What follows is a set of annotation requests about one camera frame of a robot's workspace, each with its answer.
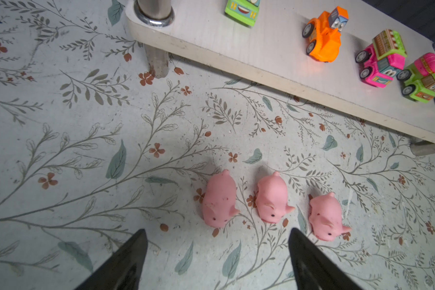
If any pink green toy truck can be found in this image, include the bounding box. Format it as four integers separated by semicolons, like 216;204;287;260
355;29;407;88

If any white two-tier shelf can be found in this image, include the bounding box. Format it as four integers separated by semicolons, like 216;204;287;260
124;1;435;151

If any green orange mixer truck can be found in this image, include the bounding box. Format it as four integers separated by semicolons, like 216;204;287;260
225;0;260;27

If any green pink mixer truck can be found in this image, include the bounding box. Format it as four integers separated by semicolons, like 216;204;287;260
396;53;435;103

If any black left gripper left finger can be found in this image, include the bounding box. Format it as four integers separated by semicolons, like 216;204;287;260
76;229;148;290

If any pink pig toy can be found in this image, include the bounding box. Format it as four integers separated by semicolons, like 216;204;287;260
202;169;240;228
256;171;296;224
308;192;352;242

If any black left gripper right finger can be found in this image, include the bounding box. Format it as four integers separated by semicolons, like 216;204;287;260
288;228;361;290

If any orange toy bulldozer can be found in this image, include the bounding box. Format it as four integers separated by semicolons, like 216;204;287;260
302;6;349;63

